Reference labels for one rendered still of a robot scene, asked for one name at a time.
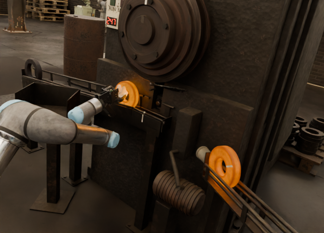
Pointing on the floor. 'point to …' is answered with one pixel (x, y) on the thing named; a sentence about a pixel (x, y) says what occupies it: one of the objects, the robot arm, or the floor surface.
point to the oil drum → (83, 46)
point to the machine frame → (214, 95)
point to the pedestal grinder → (102, 7)
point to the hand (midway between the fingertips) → (126, 91)
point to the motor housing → (174, 201)
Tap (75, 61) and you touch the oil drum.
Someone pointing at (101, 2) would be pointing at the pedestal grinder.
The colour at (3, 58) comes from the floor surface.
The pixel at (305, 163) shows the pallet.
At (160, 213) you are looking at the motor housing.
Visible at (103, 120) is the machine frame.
